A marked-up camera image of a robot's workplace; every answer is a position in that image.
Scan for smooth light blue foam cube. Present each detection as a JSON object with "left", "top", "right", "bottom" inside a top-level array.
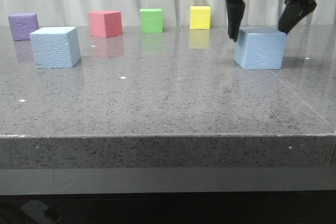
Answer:
[{"left": 234, "top": 27, "right": 287, "bottom": 70}]

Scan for textured light blue foam cube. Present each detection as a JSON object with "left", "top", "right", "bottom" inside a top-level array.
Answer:
[{"left": 29, "top": 27, "right": 81, "bottom": 68}]

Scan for yellow foam cube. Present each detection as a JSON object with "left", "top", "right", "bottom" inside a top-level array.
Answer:
[{"left": 190, "top": 6, "right": 211, "bottom": 29}]

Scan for green foam cube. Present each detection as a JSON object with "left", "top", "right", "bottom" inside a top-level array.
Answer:
[{"left": 140, "top": 8, "right": 163, "bottom": 33}]

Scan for red foam cube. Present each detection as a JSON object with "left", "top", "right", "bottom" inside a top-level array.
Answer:
[{"left": 88, "top": 10, "right": 123, "bottom": 38}]

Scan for purple foam cube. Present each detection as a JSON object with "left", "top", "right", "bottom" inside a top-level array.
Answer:
[{"left": 8, "top": 12, "right": 39, "bottom": 41}]

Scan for white power strip under table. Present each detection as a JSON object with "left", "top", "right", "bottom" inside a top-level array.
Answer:
[{"left": 20, "top": 200, "right": 62, "bottom": 223}]

